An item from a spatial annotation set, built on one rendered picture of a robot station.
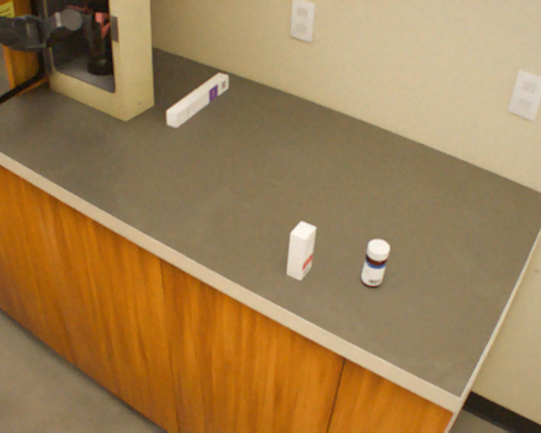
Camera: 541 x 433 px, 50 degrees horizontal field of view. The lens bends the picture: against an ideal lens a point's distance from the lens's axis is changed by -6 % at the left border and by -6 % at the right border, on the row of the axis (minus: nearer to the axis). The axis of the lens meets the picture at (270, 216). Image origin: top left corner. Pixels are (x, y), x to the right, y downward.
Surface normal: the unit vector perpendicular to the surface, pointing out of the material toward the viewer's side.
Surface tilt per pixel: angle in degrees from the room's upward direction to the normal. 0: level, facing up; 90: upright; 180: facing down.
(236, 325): 90
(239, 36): 90
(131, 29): 90
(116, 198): 0
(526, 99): 90
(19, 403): 0
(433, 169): 0
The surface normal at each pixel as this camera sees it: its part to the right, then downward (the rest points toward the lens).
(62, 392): 0.05, -0.77
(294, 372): -0.55, 0.51
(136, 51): 0.83, 0.39
